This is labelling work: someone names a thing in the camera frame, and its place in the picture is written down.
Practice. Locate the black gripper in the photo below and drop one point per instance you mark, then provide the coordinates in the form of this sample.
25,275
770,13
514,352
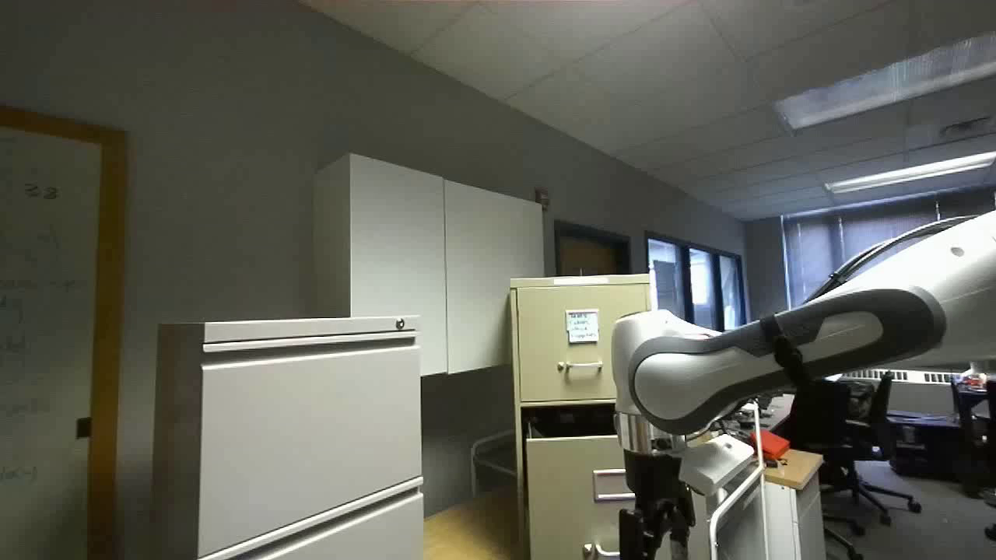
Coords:
654,491

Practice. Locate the beige cabinet drawer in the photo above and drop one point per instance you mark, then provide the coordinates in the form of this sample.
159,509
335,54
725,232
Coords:
565,486

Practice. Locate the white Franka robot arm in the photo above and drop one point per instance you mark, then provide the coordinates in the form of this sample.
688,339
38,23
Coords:
831,332

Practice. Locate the beige drawer with label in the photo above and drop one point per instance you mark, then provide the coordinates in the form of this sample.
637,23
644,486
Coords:
561,358

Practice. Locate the white paper drawer label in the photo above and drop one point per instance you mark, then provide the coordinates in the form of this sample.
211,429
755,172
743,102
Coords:
583,324

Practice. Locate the beige metal file cabinet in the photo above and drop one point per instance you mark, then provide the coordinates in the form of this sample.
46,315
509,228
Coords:
548,344

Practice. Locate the grey lateral file cabinet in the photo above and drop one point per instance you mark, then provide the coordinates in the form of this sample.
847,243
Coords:
301,437

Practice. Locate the small red object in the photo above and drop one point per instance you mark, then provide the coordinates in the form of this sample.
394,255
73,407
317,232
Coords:
772,444

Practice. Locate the wooden top side table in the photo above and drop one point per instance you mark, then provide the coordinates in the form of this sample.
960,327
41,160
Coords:
798,509

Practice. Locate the wooden top desk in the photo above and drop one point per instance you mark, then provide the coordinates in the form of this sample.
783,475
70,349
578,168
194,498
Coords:
469,529

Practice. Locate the black office chair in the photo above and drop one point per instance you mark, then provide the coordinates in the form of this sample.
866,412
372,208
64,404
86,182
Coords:
843,437
977,437

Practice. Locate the dark row of windows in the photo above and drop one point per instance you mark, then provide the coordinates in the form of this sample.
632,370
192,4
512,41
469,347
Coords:
695,281

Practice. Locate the dark doorway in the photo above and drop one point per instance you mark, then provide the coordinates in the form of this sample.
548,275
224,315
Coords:
592,250

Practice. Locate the large window with blinds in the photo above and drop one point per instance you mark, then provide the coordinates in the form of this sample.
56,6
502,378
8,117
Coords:
861,250

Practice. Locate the narrow ceiling light strip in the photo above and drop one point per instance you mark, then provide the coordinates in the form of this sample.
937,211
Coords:
915,172

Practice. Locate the large ceiling light panel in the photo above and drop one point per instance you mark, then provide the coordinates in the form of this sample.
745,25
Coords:
893,89

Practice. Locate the wood-framed whiteboard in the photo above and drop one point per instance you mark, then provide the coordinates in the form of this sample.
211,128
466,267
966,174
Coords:
52,332

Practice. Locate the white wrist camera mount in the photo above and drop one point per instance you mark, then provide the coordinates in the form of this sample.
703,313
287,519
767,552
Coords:
720,464

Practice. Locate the wide white wall cabinet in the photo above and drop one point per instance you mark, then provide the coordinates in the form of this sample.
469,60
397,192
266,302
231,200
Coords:
494,281

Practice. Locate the narrow white wall cabinet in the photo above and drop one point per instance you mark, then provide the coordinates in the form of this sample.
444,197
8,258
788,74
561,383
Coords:
391,258

